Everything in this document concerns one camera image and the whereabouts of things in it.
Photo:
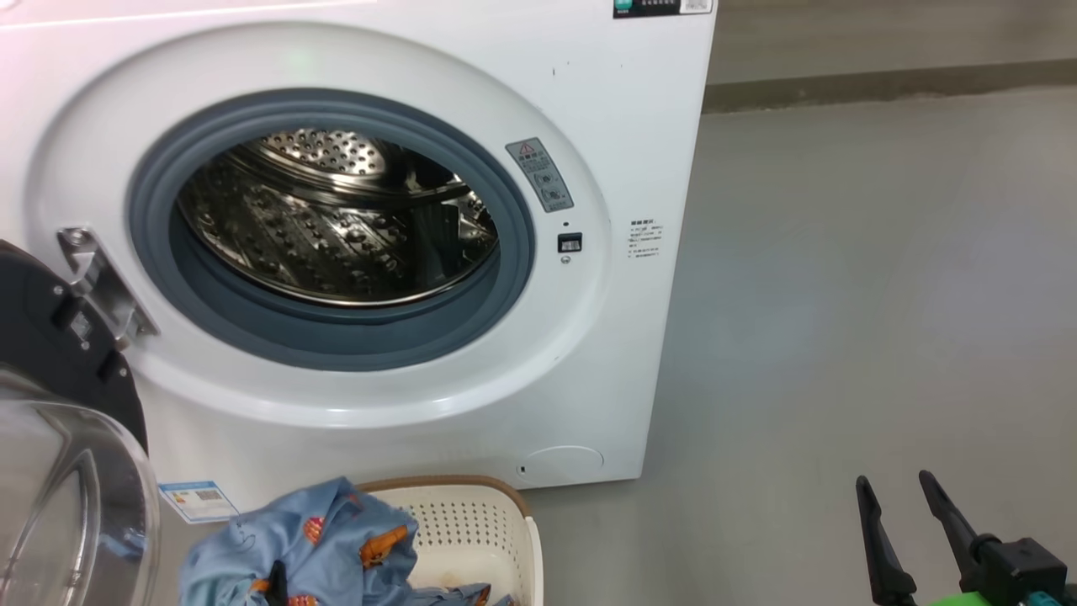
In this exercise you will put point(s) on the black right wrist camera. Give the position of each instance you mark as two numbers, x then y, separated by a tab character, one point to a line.
1018	564

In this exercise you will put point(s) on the white front-load washing machine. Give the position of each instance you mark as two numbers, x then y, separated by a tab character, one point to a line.
623	337

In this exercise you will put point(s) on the black control panel strip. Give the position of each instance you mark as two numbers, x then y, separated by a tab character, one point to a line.
660	7

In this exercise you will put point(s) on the cream perforated laundry basket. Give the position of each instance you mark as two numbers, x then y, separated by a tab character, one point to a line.
471	539

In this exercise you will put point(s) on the dark round washer door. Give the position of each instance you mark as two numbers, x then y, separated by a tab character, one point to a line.
34	320

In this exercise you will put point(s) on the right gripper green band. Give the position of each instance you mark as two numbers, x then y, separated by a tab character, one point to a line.
984	599

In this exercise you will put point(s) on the blue white energy label sticker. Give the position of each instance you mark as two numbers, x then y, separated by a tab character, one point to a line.
198	501

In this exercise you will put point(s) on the blue bear-print garment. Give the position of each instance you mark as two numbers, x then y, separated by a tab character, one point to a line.
328	530

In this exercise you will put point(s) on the black door latch socket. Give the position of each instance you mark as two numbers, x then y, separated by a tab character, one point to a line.
570	243

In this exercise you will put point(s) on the silver metal door hinge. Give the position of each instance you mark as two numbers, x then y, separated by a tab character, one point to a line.
101	286

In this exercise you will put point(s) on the round white filter cover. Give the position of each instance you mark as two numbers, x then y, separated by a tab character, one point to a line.
564	465

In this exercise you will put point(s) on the grey warning sticker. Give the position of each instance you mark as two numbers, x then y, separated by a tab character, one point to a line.
540	177

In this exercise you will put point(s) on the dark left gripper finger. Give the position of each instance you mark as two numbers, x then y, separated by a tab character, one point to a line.
276	587

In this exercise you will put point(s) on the printed caution text label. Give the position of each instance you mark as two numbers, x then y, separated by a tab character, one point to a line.
645	239

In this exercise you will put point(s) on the grey rubber door gasket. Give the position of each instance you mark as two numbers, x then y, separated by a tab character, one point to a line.
252	337

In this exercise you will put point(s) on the perforated steel washer drum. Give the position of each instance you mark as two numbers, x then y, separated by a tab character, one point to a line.
294	236

